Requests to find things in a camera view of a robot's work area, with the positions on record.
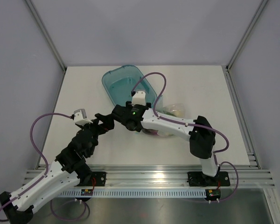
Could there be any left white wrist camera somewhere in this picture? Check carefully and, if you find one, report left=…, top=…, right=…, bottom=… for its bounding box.
left=71, top=109, right=92, bottom=126

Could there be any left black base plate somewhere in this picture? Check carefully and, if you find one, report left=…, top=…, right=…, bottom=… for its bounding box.
left=88, top=171, right=107, bottom=187

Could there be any aluminium mounting rail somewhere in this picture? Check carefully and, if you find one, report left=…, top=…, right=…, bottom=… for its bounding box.
left=22, top=165, right=276, bottom=189

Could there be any right aluminium frame post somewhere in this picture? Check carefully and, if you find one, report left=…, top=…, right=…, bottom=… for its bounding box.
left=226, top=0, right=270, bottom=72

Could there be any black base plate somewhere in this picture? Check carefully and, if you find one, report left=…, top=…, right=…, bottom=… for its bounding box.
left=187, top=171, right=231, bottom=187
left=88, top=171, right=107, bottom=187

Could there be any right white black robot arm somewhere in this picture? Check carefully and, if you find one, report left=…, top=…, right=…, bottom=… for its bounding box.
left=112, top=104, right=220, bottom=185

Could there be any white slotted cable duct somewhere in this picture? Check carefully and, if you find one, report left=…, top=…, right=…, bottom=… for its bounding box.
left=58, top=188, right=206, bottom=198

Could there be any clear zip top bag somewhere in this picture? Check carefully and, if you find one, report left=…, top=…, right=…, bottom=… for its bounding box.
left=142, top=96, right=186, bottom=138

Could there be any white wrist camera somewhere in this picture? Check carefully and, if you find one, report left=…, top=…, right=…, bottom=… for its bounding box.
left=132, top=91, right=146, bottom=106
left=71, top=109, right=92, bottom=126

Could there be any teal transparent plastic bin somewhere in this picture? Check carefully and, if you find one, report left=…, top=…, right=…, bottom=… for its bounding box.
left=102, top=65, right=157, bottom=106

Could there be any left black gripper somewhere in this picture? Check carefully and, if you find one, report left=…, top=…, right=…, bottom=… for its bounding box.
left=78, top=113, right=114, bottom=156

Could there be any left aluminium frame post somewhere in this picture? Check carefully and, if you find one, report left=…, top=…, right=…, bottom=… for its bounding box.
left=24, top=0, right=67, bottom=74

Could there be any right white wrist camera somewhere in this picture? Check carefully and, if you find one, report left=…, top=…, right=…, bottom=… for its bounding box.
left=132, top=91, right=146, bottom=106

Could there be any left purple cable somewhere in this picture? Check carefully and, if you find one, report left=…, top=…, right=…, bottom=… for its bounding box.
left=0, top=113, right=73, bottom=221

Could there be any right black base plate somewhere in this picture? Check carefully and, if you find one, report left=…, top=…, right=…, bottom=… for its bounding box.
left=187, top=171, right=231, bottom=187

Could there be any aluminium frame post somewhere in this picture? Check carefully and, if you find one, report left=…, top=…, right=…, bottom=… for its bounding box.
left=226, top=0, right=270, bottom=72
left=24, top=0, right=67, bottom=74

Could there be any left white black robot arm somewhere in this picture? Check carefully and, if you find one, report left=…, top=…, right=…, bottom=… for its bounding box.
left=0, top=110, right=114, bottom=224

